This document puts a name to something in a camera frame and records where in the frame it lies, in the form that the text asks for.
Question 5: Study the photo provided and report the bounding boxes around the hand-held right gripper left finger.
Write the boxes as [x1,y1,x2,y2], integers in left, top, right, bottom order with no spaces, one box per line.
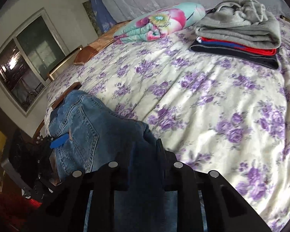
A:
[42,161,138,232]

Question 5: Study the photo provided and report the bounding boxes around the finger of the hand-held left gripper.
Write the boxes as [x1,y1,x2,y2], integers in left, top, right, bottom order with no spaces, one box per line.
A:
[37,135,72,151]

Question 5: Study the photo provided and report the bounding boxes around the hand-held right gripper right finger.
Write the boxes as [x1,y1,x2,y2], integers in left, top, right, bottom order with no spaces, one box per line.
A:
[156,138,272,232]

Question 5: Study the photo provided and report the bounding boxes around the blue denim pants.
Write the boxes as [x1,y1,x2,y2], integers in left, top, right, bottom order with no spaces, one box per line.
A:
[46,90,205,232]

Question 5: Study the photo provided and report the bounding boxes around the red cloth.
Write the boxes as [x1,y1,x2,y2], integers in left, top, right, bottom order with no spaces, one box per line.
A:
[0,191,41,232]

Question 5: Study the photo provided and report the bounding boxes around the purple floral bed sheet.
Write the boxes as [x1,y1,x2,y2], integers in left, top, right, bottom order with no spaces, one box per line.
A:
[45,17,290,232]

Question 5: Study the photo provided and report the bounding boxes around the dark sliding window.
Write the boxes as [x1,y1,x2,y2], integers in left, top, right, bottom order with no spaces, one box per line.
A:
[0,8,71,113]

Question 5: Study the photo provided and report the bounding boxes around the orange brown pillow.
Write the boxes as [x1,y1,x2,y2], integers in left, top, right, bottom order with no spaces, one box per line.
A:
[74,20,131,66]

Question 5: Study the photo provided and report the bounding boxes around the green patterned panel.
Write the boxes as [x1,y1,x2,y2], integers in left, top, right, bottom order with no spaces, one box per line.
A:
[82,1,102,38]

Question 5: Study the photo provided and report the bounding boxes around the folded dark garment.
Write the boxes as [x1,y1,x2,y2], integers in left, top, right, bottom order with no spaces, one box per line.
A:
[189,40,280,69]

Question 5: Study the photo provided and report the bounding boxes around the blue patterned blanket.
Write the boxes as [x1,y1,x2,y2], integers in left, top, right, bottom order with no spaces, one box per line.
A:
[84,0,117,35]

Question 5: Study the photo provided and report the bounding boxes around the folded floral quilt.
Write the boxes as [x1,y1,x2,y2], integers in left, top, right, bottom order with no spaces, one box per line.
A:
[113,2,206,44]

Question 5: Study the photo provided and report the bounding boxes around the folded red garment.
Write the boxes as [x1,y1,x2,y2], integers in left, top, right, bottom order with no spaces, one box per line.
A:
[196,37,278,55]

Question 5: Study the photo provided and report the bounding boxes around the folded grey garment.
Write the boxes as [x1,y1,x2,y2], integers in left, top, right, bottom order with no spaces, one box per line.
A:
[194,0,281,50]

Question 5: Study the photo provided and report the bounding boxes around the golden bed frame rail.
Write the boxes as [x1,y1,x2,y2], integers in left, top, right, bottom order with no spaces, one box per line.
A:
[48,45,84,81]

